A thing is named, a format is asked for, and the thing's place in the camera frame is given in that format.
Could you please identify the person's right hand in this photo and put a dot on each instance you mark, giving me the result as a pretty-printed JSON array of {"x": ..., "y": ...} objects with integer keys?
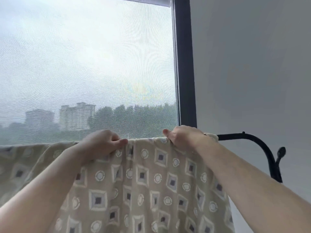
[{"x": 184, "y": 138}]

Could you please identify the person's left hand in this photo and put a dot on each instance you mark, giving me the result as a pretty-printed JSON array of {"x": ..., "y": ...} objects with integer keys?
[{"x": 99, "y": 144}]

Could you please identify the person's left thumb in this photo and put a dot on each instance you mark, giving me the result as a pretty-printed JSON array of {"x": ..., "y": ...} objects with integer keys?
[{"x": 119, "y": 144}]

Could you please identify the person's right thumb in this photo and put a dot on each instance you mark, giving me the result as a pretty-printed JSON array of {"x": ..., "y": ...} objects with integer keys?
[{"x": 167, "y": 133}]

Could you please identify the beige patterned curtain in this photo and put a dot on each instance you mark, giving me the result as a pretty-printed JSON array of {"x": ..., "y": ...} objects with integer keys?
[{"x": 136, "y": 186}]

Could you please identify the person's right forearm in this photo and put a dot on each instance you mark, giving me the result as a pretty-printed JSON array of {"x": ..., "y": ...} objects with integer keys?
[{"x": 252, "y": 189}]

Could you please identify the person's left forearm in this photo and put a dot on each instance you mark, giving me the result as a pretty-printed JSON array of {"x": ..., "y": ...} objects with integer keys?
[{"x": 36, "y": 186}]

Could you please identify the window insect screen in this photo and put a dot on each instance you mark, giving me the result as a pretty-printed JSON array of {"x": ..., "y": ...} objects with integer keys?
[{"x": 87, "y": 70}]

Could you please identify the black curtain rod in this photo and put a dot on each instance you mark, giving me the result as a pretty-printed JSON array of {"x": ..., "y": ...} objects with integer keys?
[{"x": 257, "y": 149}]

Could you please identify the white roller blind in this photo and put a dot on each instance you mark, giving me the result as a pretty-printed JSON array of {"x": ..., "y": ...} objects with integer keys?
[{"x": 143, "y": 0}]

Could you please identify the black window frame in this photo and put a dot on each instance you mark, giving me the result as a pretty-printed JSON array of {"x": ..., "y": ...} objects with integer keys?
[{"x": 185, "y": 61}]

